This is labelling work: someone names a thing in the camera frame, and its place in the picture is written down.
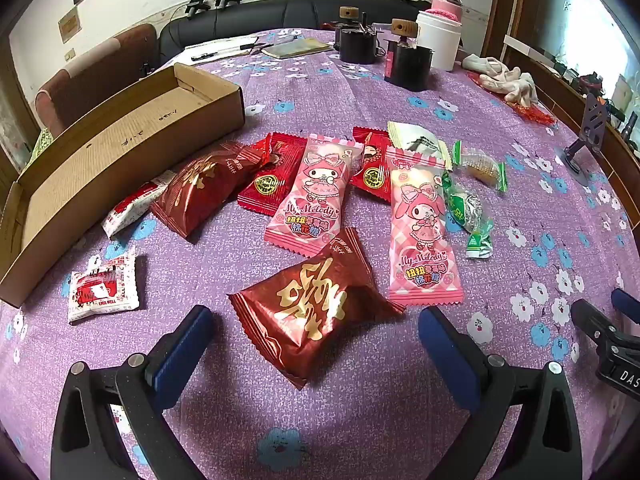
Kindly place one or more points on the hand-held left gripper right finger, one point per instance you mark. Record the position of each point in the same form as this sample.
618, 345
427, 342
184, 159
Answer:
445, 355

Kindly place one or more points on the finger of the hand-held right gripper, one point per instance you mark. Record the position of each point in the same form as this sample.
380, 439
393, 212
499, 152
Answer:
627, 305
595, 322

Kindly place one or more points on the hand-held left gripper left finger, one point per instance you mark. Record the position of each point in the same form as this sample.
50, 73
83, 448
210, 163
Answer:
185, 355

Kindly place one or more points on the white and red snack packet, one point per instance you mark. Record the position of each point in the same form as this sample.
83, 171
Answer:
130, 205
100, 285

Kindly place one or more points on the pink cartoon snack packet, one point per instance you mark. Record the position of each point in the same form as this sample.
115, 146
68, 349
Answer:
422, 230
310, 195

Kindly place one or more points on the maroon foil snack packet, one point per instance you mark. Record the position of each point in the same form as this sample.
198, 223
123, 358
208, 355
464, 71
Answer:
310, 310
200, 190

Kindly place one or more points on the green-wrapped dark egg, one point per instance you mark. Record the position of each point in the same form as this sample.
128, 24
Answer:
465, 205

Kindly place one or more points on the small red snack packet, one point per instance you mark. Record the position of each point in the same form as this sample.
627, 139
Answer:
372, 170
270, 180

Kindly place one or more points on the cardboard box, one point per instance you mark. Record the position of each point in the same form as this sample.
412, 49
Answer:
100, 140

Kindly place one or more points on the wooden side cabinet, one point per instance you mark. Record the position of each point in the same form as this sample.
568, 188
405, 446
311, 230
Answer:
615, 160

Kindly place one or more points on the black phone stand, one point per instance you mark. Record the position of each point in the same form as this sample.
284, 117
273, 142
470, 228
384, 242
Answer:
592, 125

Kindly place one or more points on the green-wrapped brown biscuit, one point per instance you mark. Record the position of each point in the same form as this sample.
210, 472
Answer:
480, 165

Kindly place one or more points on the red foil bag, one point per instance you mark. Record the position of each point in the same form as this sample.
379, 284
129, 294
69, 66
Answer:
535, 112

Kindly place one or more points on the white and green snack packet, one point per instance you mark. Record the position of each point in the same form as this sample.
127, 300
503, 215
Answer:
417, 140

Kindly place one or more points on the green patterned blanket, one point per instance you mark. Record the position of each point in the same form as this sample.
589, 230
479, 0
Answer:
41, 147

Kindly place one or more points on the white cloth gloves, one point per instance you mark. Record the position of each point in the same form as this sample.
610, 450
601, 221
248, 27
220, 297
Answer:
505, 77

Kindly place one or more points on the purple floral tablecloth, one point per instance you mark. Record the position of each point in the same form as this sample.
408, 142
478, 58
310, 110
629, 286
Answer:
350, 95

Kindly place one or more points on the brown armchair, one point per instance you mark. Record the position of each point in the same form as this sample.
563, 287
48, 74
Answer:
90, 85

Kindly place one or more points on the black pen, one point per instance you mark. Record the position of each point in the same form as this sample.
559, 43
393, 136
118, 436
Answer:
202, 55

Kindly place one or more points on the white pink thermos jar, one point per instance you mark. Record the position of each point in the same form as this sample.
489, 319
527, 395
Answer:
437, 45

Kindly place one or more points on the white paper sheets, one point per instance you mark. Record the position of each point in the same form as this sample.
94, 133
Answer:
220, 45

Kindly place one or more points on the thin yellowish book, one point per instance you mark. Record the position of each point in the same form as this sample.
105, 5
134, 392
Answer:
295, 47

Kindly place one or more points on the pink thermos with steel lid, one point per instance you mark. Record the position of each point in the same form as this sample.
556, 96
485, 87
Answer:
447, 5

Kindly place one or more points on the black leather sofa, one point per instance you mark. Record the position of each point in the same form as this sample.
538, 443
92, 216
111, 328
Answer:
300, 12

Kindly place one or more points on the yellow wall plaque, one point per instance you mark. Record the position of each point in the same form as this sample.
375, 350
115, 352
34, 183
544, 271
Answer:
70, 25

